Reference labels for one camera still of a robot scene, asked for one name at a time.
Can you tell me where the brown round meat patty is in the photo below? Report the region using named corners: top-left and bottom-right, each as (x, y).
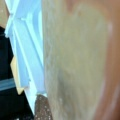
top-left (34, 95), bottom-right (53, 120)

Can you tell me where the white divided round tray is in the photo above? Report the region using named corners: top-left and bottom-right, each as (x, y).
top-left (5, 0), bottom-right (45, 111)

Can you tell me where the yellow cheese slice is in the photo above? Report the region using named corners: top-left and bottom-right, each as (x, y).
top-left (10, 56), bottom-right (24, 95)

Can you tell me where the toasted bread slice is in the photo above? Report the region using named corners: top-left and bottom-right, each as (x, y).
top-left (42, 0), bottom-right (120, 120)

